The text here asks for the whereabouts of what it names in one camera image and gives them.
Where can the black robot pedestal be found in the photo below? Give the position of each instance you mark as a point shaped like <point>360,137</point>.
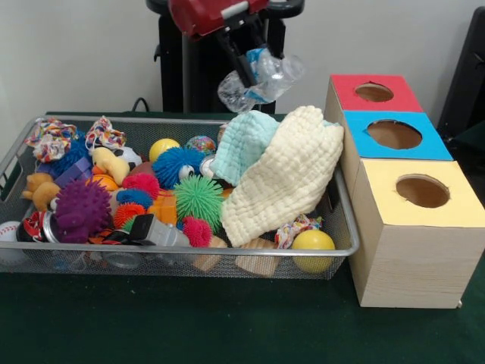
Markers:
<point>189,76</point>

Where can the wooden box with three holes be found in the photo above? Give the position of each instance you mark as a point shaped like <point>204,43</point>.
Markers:
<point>417,265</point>

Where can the purple spiky rubber toy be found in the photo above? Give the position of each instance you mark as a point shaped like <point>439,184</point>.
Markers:
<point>83,212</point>

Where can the plain green spiky ball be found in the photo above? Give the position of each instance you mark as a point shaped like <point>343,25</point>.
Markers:
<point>199,201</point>

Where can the white baseball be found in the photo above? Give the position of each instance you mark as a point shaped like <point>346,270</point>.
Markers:
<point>8,232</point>

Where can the blue spiky ball with eyes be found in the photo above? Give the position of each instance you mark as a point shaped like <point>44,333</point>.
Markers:
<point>174,163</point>

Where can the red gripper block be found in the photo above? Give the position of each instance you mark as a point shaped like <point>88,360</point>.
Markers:
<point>201,15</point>

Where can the crumpled colourful printed wrapper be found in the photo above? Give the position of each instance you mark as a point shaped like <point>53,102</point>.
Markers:
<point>108,136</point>
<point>51,140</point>

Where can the light blue waffle cloth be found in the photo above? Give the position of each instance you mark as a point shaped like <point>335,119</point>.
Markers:
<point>242,144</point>

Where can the large yellow ball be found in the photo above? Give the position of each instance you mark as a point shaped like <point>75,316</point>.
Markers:
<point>313,250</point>

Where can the black chair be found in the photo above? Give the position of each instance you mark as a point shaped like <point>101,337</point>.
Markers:
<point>470,76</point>

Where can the cream waffle cloth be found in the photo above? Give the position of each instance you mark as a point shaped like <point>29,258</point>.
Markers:
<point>284,178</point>

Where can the crushed black can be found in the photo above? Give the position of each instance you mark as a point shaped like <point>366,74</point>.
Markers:
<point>34,229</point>

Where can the neighbouring green covered table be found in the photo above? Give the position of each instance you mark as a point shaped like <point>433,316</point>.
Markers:
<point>473,151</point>

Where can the dark green table cloth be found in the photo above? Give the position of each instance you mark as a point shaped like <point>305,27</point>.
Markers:
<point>189,322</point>

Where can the clear plastic bottle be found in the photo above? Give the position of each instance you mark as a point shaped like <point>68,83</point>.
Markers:
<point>276,76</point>

